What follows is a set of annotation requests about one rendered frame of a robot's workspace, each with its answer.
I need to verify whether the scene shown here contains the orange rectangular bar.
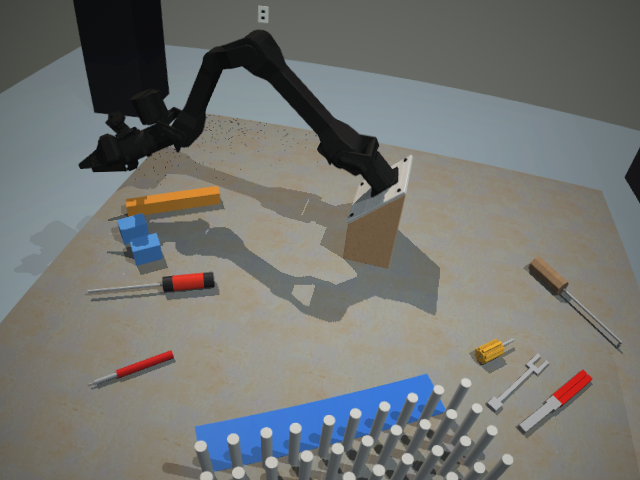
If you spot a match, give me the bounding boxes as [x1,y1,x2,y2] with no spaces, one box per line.
[126,186,220,217]

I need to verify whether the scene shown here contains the blue cube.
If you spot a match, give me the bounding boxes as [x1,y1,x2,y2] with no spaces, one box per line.
[117,213,149,245]
[130,233,162,266]

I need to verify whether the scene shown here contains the blue tape strip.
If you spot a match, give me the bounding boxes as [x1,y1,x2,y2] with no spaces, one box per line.
[195,374,434,471]

